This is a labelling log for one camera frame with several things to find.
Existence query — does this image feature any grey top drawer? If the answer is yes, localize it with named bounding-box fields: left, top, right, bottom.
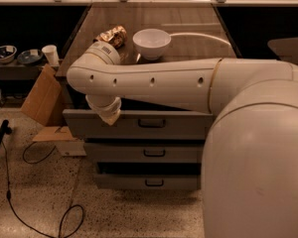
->
left=63, top=109, right=214, bottom=140

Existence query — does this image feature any grey drawer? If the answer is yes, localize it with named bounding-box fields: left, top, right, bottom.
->
left=63, top=109, right=214, bottom=140
left=94, top=174, right=201, bottom=190
left=83, top=143, right=203, bottom=164

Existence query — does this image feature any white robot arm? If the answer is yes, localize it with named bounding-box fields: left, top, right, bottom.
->
left=67, top=42, right=298, bottom=238

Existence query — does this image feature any grey middle drawer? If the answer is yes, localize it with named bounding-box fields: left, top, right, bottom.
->
left=83, top=143, right=203, bottom=164

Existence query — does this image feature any grey cabinet with wood top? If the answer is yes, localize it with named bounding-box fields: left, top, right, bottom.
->
left=58, top=3, right=233, bottom=176

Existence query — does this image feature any grey bottom drawer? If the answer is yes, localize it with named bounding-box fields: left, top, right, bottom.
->
left=94, top=174, right=201, bottom=190

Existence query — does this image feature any brown cardboard box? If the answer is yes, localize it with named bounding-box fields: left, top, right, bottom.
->
left=21, top=64, right=76, bottom=142

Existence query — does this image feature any crushed gold soda can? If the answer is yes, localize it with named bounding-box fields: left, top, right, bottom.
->
left=93, top=26, right=127, bottom=49

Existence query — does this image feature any white bowl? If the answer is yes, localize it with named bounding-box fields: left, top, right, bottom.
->
left=132, top=29, right=171, bottom=60

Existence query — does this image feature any white paper cup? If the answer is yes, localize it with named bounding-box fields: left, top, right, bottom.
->
left=42, top=45, right=60, bottom=66

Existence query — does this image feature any blue bowl right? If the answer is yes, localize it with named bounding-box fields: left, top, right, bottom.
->
left=17, top=49, right=43, bottom=65

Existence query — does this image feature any blue bowl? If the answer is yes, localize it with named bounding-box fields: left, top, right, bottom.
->
left=17, top=49, right=43, bottom=65
left=0, top=45, right=17, bottom=64

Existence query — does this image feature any blue bowl left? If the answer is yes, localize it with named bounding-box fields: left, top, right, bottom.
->
left=0, top=45, right=17, bottom=64

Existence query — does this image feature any black floor cable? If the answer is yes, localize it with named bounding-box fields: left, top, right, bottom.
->
left=0, top=125, right=85, bottom=238

